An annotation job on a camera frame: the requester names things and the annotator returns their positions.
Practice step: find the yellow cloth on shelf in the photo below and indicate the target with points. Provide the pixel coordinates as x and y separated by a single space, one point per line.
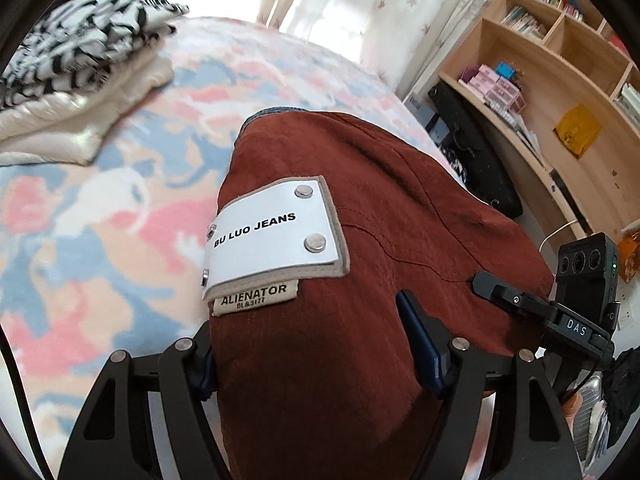
577 130

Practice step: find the black white lettered folded garment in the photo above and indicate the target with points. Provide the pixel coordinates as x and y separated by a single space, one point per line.
76 46

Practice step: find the person's hand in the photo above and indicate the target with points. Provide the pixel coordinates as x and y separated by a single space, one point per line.
571 407

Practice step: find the pink storage boxes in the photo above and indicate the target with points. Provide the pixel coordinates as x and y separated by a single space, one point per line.
490 87

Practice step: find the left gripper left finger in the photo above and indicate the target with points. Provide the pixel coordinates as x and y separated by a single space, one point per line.
113 436

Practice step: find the books on shelf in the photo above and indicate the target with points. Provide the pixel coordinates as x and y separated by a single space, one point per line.
535 18

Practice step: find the denim and rust jacket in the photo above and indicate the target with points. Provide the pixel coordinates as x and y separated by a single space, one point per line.
323 386

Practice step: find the pastel patchwork bed cover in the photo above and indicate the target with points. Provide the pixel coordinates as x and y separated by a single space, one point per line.
107 256

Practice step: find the white folded puffer coat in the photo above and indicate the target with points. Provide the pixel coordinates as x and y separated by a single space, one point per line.
71 126

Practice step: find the black white patterned hanging cloth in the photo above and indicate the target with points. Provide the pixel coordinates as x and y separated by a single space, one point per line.
460 134

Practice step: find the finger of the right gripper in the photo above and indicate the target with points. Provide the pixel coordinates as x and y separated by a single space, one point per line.
508 298

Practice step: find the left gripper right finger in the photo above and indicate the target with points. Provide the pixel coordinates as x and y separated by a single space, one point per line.
498 414

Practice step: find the wooden bookshelf desk unit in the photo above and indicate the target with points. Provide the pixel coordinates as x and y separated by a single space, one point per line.
570 198

